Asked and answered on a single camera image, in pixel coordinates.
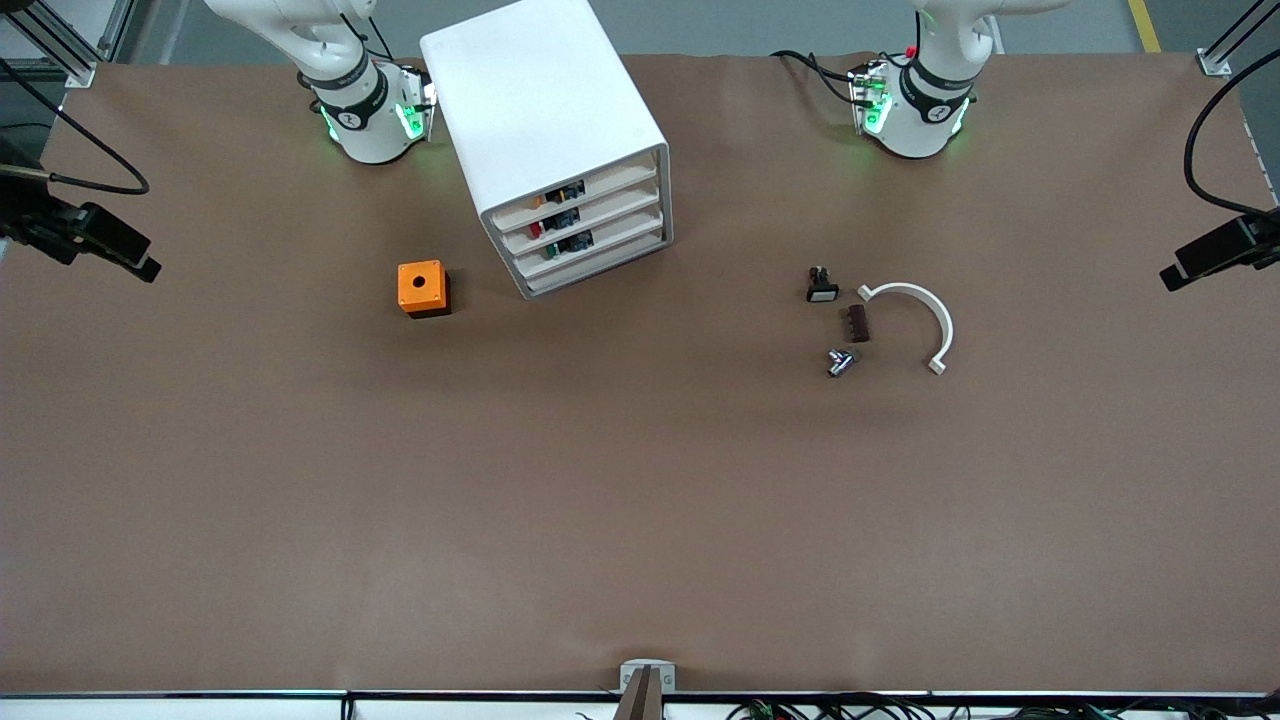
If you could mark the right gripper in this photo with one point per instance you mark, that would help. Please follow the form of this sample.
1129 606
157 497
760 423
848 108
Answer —
30 222

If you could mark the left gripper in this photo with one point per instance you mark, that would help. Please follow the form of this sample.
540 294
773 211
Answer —
1262 243

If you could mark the green push button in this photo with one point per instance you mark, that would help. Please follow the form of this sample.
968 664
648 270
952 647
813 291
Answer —
572 242

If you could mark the orange button box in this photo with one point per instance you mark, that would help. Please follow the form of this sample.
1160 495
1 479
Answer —
420 285

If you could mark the black white push button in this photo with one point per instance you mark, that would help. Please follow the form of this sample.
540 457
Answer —
822 292

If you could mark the red push button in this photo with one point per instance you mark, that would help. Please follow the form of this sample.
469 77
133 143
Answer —
548 220

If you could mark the white drawer cabinet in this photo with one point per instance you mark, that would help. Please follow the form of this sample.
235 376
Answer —
530 100

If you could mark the orange push button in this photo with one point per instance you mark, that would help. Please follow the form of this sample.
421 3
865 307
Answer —
552 192

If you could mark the brown terminal block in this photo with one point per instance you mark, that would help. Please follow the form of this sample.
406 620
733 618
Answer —
858 324

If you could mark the small silver metal connector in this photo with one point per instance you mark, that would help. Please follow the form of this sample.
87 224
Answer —
838 365

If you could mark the brown table mat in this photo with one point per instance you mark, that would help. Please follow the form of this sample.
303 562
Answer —
640 500

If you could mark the aluminium frame post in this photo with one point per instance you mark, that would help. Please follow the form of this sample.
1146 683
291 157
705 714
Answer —
1215 65
80 72

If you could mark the white curved bracket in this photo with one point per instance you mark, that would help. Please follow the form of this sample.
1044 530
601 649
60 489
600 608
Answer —
945 330

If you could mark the grey mount bracket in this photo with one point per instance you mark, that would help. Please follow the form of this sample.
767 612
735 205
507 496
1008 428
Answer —
630 672

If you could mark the brown wedge post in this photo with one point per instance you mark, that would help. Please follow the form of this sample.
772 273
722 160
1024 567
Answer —
645 700

